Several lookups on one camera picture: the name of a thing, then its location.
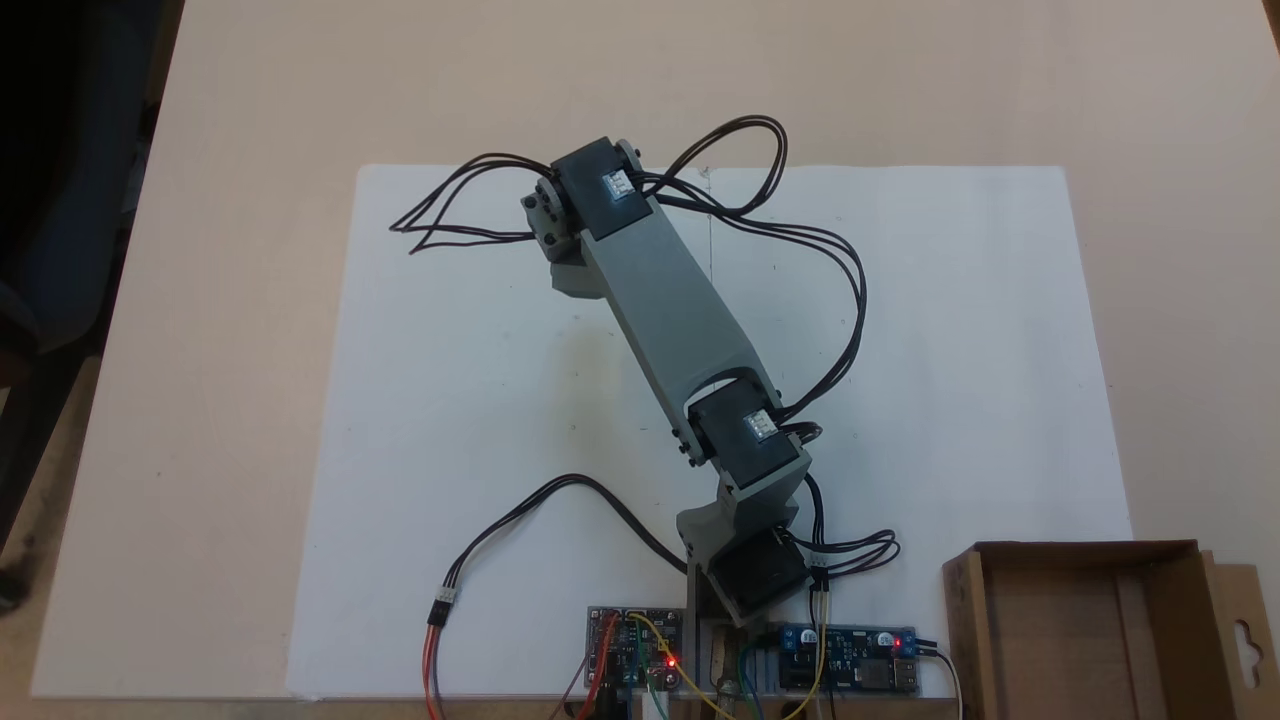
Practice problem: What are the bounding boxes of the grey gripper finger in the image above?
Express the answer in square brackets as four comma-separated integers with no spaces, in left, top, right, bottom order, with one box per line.
[549,249,607,299]

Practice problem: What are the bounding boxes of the white paper sheet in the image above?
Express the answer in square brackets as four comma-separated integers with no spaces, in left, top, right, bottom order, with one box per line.
[705,165,1136,701]
[285,165,713,701]

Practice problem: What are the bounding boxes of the blue power circuit board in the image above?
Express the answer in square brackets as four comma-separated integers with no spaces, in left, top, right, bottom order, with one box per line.
[775,622,921,696]

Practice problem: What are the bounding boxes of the brown cardboard box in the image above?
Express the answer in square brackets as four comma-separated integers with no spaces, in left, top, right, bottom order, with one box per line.
[942,540,1280,720]

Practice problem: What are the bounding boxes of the black servo cable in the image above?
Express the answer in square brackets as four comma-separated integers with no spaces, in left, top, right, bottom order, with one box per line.
[630,115,869,426]
[388,152,556,254]
[780,420,901,601]

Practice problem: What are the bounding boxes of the black cable with orange wires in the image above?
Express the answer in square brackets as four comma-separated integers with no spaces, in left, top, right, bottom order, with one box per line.
[422,473,691,720]

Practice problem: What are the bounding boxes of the circuit board with red wires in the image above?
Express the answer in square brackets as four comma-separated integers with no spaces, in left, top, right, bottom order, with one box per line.
[586,605,689,693]

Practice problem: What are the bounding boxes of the yellow wire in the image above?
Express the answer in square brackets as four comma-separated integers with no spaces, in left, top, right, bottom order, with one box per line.
[628,612,831,720]

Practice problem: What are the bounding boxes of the white cable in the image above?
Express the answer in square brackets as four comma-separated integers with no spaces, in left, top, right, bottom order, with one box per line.
[935,648,967,720]

